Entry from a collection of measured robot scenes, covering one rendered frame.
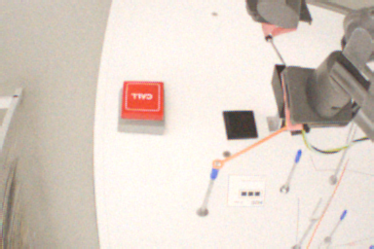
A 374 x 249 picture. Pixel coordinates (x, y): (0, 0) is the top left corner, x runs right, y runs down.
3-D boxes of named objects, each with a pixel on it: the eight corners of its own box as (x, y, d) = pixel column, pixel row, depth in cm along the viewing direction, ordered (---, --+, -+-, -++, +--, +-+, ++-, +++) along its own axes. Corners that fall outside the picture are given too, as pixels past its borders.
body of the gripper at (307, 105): (350, 124, 95) (365, 111, 88) (288, 126, 93) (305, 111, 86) (344, 75, 96) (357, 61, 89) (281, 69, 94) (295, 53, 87)
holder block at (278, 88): (296, 84, 111) (300, 65, 108) (305, 118, 107) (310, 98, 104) (270, 83, 110) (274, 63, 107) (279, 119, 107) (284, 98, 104)
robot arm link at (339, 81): (336, 38, 82) (321, 72, 81) (373, 76, 83) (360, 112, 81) (323, 53, 89) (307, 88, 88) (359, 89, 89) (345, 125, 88)
